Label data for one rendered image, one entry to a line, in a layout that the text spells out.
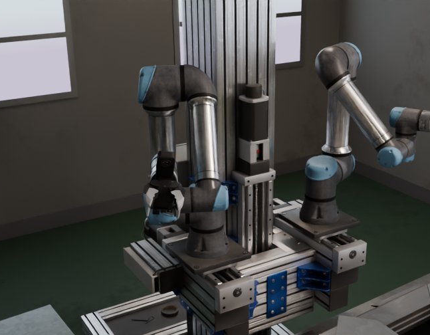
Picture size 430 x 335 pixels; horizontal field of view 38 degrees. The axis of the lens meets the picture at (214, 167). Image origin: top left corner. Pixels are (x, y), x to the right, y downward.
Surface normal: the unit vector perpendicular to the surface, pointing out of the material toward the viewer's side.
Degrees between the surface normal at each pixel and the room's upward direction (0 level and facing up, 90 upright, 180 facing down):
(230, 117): 90
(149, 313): 0
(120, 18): 90
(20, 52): 90
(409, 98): 90
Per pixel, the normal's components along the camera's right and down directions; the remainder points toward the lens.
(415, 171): -0.87, 0.18
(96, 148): 0.50, 0.29
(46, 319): -0.02, -0.94
